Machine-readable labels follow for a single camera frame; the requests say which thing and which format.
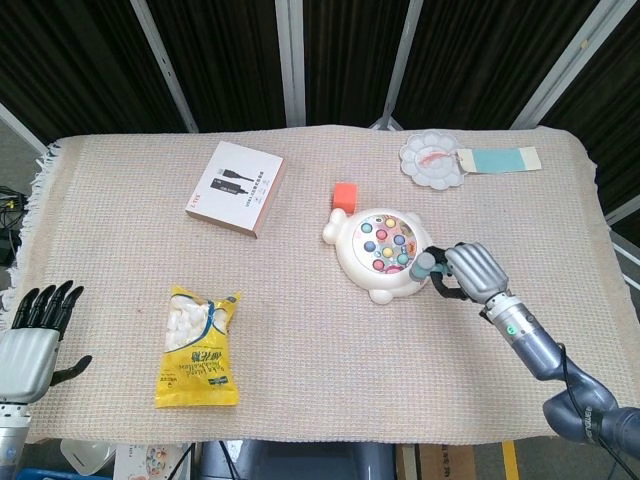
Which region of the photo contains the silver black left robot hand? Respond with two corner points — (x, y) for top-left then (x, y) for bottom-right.
(0, 280), (94, 404)

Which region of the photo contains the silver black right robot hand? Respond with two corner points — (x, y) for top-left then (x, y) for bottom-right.
(424, 241), (511, 306)

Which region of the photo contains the teal and grey toy hammer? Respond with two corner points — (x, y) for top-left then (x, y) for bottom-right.
(408, 251), (455, 282)

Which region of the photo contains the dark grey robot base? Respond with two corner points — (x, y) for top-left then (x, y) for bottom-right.
(198, 439), (397, 480)

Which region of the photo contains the white whack-a-mole toy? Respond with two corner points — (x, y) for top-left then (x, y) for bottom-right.
(322, 206), (436, 305)

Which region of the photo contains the teal and cream paper card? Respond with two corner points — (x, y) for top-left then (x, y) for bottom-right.
(455, 146), (543, 176)

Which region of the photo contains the white flower paint palette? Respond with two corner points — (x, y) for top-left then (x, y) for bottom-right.
(398, 129), (474, 191)

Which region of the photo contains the white plastic object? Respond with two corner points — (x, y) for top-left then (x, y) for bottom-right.
(59, 438), (119, 477)

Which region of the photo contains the orange cube block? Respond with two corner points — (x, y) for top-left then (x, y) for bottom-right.
(332, 182), (361, 212)

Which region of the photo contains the colourful printed toy box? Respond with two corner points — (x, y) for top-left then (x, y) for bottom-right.
(113, 441), (195, 480)

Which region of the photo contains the yellow marshmallow bag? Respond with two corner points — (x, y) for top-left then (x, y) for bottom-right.
(153, 284), (242, 410)

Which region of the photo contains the beige woven tablecloth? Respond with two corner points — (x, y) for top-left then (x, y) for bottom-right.
(0, 123), (640, 446)

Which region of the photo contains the brown cardboard box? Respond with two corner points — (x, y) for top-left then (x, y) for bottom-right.
(396, 441), (477, 480)

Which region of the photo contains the black cable bundle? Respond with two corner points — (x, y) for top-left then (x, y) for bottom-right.
(0, 184), (27, 267)

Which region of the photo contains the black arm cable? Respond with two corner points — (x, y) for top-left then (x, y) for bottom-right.
(555, 342), (640, 480)

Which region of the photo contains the white metal frame post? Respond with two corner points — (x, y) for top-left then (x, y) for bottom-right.
(511, 0), (615, 129)
(368, 0), (427, 132)
(130, 0), (200, 134)
(274, 0), (307, 127)
(603, 197), (640, 292)
(0, 101), (50, 157)

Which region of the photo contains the white usb cable box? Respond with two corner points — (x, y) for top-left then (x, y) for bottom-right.
(184, 140), (289, 240)

